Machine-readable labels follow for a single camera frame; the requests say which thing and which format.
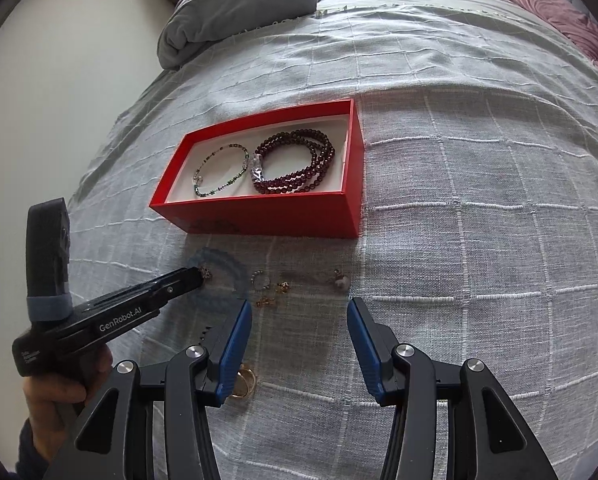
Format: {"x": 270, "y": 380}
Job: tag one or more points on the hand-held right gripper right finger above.
{"x": 364, "y": 341}

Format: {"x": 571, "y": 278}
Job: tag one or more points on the grey checked bedspread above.
{"x": 479, "y": 210}

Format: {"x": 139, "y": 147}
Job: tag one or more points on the small gold earring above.
{"x": 266, "y": 301}
{"x": 284, "y": 286}

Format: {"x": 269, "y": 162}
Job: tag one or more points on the person's left forearm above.
{"x": 34, "y": 452}

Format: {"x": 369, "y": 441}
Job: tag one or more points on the person's left hand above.
{"x": 54, "y": 395}

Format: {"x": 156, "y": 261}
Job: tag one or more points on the grey pearl pendant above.
{"x": 340, "y": 282}

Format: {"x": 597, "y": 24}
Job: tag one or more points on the red cardboard box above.
{"x": 259, "y": 217}

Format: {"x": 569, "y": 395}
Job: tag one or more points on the grey folded pillow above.
{"x": 239, "y": 5}

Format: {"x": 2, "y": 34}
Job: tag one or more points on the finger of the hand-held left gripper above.
{"x": 179, "y": 287}
{"x": 159, "y": 279}

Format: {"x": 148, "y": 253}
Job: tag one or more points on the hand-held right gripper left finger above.
{"x": 236, "y": 341}

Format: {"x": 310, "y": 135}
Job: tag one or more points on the gold hoop earring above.
{"x": 239, "y": 394}
{"x": 251, "y": 377}

